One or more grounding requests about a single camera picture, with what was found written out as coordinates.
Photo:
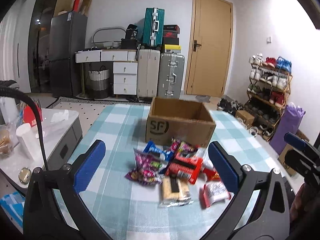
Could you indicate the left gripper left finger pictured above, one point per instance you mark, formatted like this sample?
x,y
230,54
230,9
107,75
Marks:
x,y
53,208

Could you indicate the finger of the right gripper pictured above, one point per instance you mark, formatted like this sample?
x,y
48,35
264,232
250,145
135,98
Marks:
x,y
295,141

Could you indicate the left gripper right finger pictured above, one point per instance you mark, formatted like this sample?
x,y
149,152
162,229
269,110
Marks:
x,y
259,208

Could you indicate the purple candy bag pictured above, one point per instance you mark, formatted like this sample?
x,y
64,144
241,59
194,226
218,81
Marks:
x,y
147,169

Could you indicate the blue Oreo cookie packet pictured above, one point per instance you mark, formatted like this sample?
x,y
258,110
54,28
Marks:
x,y
165,155

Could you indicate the person right hand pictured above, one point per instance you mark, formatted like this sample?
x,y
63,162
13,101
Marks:
x,y
304,213

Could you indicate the small cardboard box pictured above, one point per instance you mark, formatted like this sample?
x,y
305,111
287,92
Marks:
x,y
246,117

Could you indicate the wooden shoe rack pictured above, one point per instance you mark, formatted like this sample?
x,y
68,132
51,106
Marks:
x,y
268,91

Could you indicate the red white snack packet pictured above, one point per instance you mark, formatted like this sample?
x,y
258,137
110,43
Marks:
x,y
213,192

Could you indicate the teal checked tablecloth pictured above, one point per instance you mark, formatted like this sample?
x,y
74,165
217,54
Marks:
x,y
146,189

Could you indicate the white cup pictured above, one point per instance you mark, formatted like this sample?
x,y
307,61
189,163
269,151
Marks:
x,y
28,141

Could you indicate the cracker sandwich packet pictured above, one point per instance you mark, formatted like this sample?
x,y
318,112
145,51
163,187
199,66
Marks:
x,y
175,192

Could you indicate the red paper box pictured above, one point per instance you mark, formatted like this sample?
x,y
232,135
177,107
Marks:
x,y
29,117

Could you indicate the brown SF cardboard box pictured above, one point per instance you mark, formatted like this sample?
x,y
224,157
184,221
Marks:
x,y
188,121

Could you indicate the wooden door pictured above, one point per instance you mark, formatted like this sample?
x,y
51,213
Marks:
x,y
210,47

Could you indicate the silver suitcase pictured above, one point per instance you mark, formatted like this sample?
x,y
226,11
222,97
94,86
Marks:
x,y
170,75

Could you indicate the woven laundry basket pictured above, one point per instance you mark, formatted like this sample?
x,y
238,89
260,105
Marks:
x,y
99,81

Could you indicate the stacked shoe boxes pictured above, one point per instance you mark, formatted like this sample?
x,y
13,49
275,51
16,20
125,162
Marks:
x,y
171,41

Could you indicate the beige suitcase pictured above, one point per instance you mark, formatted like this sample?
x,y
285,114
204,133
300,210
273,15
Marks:
x,y
148,71

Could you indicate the white drawer desk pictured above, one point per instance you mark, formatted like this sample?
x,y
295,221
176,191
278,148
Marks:
x,y
124,67

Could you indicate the teal suitcase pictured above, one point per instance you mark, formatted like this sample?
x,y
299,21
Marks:
x,y
153,27

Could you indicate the black refrigerator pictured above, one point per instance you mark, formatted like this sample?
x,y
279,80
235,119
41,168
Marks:
x,y
67,36

